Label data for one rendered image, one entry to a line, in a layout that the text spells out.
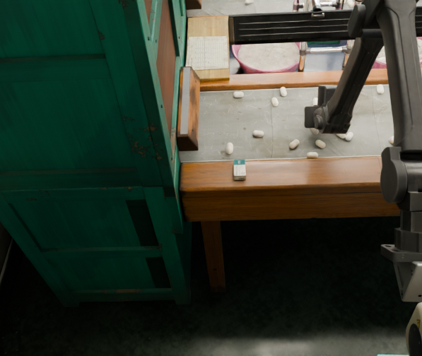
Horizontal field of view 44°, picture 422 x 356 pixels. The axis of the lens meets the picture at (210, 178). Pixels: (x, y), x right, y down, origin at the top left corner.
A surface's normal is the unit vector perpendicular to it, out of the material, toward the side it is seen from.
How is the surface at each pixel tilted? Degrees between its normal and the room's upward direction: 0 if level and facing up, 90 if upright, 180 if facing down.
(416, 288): 82
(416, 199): 37
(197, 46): 0
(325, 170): 0
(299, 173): 0
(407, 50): 21
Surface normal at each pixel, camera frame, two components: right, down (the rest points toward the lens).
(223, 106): -0.06, -0.58
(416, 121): 0.05, -0.28
